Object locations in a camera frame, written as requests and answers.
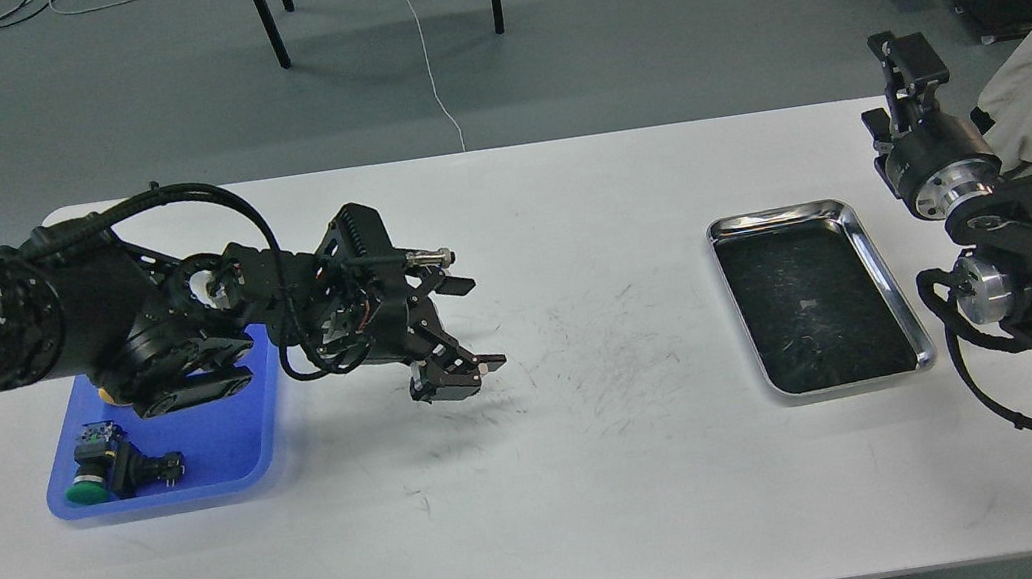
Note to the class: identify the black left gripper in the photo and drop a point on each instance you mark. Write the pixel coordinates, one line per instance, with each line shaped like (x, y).
(374, 307)

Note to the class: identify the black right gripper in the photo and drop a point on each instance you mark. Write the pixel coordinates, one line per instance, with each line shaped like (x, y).
(931, 162)

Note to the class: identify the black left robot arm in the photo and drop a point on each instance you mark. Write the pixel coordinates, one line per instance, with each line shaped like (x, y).
(159, 334)

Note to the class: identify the metal tray with black mat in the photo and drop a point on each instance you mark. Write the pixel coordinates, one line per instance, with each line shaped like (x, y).
(822, 309)

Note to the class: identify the blue plastic tray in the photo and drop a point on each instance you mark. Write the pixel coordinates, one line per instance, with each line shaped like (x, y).
(226, 446)

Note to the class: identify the green push button switch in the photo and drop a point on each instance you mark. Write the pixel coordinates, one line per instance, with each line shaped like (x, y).
(101, 473)

